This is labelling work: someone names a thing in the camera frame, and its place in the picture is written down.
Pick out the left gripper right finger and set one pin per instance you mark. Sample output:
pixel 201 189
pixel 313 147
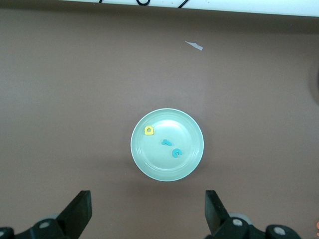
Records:
pixel 216 219

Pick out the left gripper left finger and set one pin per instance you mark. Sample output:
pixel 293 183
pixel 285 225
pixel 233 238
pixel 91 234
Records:
pixel 77 219

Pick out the teal foam letter c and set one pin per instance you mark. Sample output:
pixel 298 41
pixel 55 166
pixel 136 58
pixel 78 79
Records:
pixel 173 153

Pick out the teal foam letter r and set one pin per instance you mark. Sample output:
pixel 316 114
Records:
pixel 166 142

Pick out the yellow foam letter a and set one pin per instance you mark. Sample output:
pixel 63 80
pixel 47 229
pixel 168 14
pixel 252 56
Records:
pixel 151 133

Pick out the green plate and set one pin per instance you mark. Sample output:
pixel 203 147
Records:
pixel 179 124

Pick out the white paper scrap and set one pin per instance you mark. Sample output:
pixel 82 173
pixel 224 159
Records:
pixel 197 46

